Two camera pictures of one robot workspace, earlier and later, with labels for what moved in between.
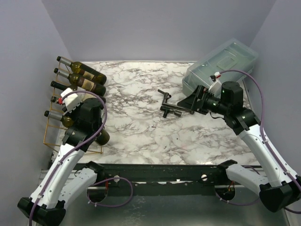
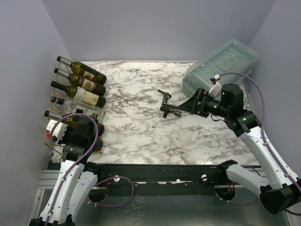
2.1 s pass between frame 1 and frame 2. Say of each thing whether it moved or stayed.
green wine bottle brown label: stayed
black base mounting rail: stayed
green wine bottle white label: moved
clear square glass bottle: moved
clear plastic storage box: stayed
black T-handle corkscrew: stayed
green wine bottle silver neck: stayed
